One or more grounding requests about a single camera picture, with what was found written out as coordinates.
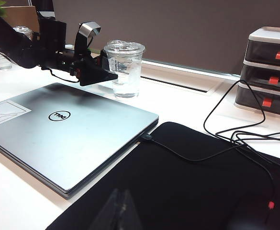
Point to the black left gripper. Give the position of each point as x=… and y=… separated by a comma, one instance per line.
x=65, y=61

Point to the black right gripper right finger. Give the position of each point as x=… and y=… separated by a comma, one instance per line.
x=130, y=215

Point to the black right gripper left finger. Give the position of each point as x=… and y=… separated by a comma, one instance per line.
x=112, y=213

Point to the clear plastic cup with lid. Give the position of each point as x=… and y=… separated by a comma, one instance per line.
x=127, y=81

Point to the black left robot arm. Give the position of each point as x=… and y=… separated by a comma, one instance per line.
x=10, y=38

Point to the silver Dell laptop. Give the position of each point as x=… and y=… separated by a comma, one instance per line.
x=70, y=146

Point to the small clear plastic cup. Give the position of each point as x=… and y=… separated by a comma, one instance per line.
x=22, y=30

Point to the black mouse pad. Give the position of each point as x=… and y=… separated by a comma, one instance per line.
x=166, y=189

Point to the brown desk divider panel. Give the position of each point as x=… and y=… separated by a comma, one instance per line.
x=178, y=28

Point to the brown cardboard box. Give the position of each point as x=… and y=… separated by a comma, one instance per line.
x=17, y=16

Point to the white sticker with red letters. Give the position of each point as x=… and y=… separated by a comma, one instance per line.
x=3, y=112

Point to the black computer mouse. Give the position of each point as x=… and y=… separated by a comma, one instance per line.
x=254, y=220

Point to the white black drawer organizer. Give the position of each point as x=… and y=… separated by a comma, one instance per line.
x=257, y=95

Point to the left wrist camera silver top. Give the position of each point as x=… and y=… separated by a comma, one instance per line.
x=82, y=40

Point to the silver divider base rail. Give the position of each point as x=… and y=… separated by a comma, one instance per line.
x=190, y=67

